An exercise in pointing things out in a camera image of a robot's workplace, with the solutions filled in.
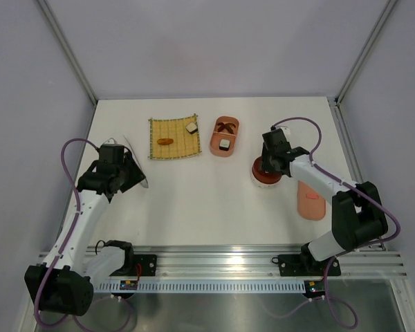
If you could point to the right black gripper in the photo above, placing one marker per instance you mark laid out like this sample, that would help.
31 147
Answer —
265 164

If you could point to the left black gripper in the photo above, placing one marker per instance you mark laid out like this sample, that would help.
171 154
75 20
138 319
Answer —
137 176

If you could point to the red round bowl lid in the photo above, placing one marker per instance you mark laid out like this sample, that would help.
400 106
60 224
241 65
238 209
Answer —
257 168

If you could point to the white black sushi cube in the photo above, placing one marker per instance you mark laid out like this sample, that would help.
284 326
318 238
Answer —
224 144

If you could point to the curved red sausage piece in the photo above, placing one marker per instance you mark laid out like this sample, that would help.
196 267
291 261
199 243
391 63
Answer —
224 126

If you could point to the pink lunch box lid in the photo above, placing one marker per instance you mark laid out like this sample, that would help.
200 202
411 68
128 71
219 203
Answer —
310 205

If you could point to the dark red sausage piece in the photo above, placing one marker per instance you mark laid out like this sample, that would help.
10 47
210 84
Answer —
230 128

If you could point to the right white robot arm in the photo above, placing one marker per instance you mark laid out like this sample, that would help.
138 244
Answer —
356 215

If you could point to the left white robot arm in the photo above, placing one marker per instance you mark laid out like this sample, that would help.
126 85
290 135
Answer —
64 283

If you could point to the pink oval lunch box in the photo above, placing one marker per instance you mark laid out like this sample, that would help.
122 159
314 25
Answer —
226 127

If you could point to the round metal bowl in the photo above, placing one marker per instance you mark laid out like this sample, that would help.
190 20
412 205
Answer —
265 181

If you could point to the orange carrot piece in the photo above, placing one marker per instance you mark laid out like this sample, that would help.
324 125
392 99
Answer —
165 141

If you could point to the yellow bamboo mat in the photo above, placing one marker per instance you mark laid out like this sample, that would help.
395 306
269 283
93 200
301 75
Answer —
185 145

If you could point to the white brown sushi cube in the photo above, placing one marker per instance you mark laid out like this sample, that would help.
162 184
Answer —
191 128

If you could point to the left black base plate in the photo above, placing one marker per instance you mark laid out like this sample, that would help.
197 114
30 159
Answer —
145 265

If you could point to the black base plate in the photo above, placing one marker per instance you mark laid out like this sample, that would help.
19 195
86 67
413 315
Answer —
291 266
145 265

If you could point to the white slotted cable duct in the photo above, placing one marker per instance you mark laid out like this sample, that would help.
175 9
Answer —
201 286

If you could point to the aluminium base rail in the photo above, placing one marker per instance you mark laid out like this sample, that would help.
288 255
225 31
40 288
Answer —
255 262

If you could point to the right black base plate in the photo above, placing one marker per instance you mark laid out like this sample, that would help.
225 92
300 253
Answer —
291 266

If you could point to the right aluminium frame post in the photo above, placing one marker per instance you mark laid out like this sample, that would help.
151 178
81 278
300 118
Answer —
366 49

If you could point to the aluminium frame post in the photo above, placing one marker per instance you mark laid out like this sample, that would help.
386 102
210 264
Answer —
58 34
366 49

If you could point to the left aluminium frame post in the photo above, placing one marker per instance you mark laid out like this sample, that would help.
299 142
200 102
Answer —
58 34

